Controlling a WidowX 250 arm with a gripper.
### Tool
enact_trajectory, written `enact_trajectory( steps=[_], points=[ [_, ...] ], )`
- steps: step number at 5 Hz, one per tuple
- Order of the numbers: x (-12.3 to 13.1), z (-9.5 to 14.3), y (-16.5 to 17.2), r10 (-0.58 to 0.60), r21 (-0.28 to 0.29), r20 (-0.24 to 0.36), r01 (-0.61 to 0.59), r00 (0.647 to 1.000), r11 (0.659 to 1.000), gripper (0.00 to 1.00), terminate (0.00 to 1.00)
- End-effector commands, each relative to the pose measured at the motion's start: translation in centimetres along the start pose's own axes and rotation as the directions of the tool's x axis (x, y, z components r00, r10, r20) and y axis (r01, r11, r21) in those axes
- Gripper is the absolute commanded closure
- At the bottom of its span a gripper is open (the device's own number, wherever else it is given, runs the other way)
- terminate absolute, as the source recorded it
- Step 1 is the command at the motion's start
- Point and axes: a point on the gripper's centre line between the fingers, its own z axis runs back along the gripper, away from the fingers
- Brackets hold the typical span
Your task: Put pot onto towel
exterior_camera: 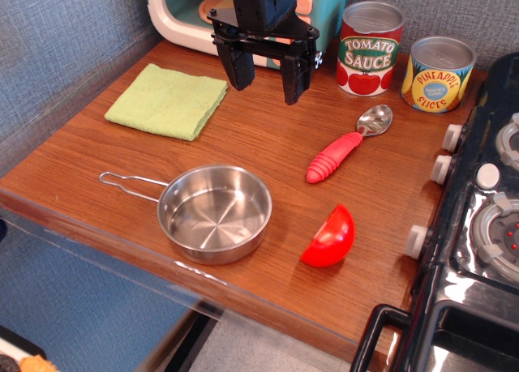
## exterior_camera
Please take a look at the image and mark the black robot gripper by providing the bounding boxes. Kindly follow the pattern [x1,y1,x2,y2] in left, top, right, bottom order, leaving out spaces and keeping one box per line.
[207,0,320,105]

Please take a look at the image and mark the stainless steel pot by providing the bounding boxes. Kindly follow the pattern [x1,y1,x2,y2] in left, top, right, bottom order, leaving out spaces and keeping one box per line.
[98,165,273,265]

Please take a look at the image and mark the green folded towel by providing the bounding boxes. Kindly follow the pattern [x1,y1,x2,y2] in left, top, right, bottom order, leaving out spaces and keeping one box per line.
[105,63,227,141]

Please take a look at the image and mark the toy microwave teal white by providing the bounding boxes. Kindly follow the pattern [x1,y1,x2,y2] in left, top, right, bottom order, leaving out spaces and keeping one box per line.
[148,0,346,55]

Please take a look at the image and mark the tomato sauce can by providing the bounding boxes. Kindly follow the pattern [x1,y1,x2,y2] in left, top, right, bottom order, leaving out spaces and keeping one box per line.
[336,1,405,96]

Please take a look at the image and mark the pineapple slices can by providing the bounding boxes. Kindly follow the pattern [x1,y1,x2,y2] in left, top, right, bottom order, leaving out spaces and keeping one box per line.
[401,36,477,113]

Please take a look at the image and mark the red plastic tomato half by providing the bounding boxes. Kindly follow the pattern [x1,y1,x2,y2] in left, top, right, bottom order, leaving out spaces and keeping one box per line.
[300,203,356,267]

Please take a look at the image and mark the white stove knob upper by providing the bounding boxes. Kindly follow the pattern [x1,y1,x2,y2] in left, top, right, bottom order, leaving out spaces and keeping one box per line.
[442,124,463,153]

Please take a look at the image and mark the white stove knob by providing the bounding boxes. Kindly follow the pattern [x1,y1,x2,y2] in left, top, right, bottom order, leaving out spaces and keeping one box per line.
[442,124,463,153]
[405,224,428,259]
[431,155,452,185]

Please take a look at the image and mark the white stove knob middle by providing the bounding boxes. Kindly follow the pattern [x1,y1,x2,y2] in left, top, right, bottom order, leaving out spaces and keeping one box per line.
[431,155,452,185]

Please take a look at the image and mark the white stove knob lower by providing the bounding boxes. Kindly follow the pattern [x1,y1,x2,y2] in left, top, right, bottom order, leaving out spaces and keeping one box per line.
[405,224,428,259]

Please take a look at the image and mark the white round stove button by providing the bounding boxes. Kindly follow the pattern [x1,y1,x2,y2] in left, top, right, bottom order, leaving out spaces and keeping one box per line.
[475,163,500,190]

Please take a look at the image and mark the grey stove burner rear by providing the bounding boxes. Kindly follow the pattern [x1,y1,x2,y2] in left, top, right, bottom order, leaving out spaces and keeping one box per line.
[495,113,519,172]

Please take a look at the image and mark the grey stove burner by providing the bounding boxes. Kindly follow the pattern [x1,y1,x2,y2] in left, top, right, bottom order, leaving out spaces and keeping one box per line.
[470,192,518,283]
[495,113,519,172]

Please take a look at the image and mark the grey stove burner front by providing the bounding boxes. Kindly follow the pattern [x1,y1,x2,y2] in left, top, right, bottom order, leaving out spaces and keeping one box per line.
[470,192,518,283]

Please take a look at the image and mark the black toy stove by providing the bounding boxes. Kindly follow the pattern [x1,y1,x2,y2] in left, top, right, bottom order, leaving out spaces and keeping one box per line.
[350,51,519,372]

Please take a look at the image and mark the orange plush toy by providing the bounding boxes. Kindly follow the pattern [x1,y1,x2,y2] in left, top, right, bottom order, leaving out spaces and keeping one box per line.
[1,355,58,372]

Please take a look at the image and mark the spoon with red handle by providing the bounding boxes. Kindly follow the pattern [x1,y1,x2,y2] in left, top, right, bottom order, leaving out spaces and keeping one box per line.
[306,105,393,183]

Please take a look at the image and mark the black oven door handle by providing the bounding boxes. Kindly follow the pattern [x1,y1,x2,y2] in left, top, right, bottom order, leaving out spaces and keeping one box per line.
[350,304,411,372]

